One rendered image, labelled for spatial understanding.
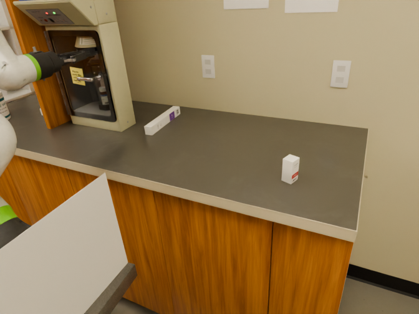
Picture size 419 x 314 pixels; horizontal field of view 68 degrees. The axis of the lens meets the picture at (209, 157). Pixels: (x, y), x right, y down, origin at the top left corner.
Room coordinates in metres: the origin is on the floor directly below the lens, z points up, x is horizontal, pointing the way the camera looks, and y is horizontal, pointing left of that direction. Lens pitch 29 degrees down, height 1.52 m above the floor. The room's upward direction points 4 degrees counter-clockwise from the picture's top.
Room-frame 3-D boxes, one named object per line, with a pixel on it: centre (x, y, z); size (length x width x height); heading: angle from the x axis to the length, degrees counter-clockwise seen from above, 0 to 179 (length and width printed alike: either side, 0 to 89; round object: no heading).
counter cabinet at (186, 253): (1.41, 0.36, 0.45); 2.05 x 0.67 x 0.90; 62
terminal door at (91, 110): (1.43, 0.55, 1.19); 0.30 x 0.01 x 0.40; 62
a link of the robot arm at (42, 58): (1.13, 0.58, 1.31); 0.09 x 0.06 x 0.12; 62
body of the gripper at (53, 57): (1.20, 0.54, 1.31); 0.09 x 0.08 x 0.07; 152
